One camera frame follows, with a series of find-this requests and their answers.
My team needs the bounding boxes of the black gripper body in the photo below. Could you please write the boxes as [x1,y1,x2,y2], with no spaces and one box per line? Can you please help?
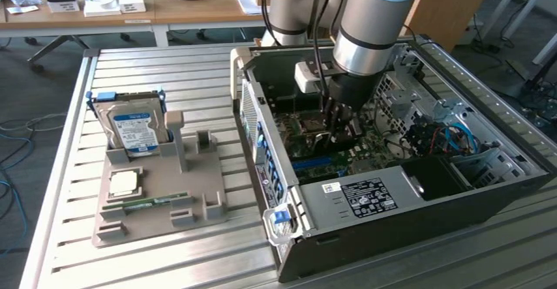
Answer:
[328,72,384,112]

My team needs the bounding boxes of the black graphics card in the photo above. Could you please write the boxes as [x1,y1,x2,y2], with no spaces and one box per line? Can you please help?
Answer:
[312,119,365,155]

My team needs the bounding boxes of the CPU socket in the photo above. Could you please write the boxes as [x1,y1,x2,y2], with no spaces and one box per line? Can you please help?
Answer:
[295,110,328,137]

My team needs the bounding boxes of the green motherboard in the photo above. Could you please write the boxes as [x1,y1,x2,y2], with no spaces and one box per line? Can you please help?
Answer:
[274,101,419,183]

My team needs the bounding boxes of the perforated metal disk bay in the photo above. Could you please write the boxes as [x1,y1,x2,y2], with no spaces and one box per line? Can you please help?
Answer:
[372,70,469,130]

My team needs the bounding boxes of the grey power supply unit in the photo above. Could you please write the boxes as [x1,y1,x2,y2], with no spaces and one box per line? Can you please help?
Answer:
[299,166,425,232]

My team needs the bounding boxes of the blue case latch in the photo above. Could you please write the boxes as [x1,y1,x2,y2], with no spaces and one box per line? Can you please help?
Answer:
[270,208,291,226]

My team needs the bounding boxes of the open black PC case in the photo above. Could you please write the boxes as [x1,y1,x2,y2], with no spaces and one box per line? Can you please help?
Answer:
[230,33,557,284]

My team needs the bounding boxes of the grey slanted disk bay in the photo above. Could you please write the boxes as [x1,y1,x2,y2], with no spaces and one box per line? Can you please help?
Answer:
[449,146,528,189]

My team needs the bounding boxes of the stack of papers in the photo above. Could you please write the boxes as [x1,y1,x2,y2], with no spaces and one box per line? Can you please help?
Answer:
[235,0,271,16]

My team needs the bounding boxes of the wooden desk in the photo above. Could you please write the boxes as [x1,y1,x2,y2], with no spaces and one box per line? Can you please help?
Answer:
[152,0,349,33]
[0,0,158,39]

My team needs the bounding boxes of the hard disk with blue caddy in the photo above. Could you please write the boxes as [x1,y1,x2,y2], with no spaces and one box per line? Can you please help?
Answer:
[84,86,175,158]

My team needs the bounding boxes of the green RAM stick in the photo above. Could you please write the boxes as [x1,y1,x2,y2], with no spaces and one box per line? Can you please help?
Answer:
[102,192,191,210]

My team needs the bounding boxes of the grey parts rack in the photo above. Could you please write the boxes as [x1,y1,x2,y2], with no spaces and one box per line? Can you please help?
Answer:
[91,110,230,249]

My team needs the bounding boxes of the silver CPU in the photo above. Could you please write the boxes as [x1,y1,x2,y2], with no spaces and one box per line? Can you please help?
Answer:
[108,172,140,195]

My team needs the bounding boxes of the white labelled box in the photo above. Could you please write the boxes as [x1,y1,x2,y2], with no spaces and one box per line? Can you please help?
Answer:
[118,0,147,14]

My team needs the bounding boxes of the flat white box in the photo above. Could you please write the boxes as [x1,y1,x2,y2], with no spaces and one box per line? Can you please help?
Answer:
[82,0,124,18]

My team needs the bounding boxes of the white box with black top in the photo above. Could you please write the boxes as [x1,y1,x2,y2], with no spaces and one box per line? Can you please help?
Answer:
[43,0,82,14]

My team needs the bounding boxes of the white paper label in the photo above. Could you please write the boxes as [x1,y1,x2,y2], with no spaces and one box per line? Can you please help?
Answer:
[6,5,40,15]

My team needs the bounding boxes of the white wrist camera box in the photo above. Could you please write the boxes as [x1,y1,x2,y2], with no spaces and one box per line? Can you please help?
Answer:
[295,61,335,93]

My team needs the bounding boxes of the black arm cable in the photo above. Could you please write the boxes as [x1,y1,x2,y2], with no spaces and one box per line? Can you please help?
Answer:
[260,0,337,110]

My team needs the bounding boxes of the black cable behind case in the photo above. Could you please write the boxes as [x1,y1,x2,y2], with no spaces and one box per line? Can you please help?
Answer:
[401,23,431,43]

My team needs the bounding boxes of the blue wire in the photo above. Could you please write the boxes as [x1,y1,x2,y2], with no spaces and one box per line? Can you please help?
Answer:
[443,122,483,155]

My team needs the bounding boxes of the white floor cable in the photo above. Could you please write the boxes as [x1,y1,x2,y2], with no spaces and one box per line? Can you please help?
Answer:
[0,112,67,132]

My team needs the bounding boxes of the blue floor cable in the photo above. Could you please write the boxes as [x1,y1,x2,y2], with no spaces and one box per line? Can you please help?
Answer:
[0,131,32,254]

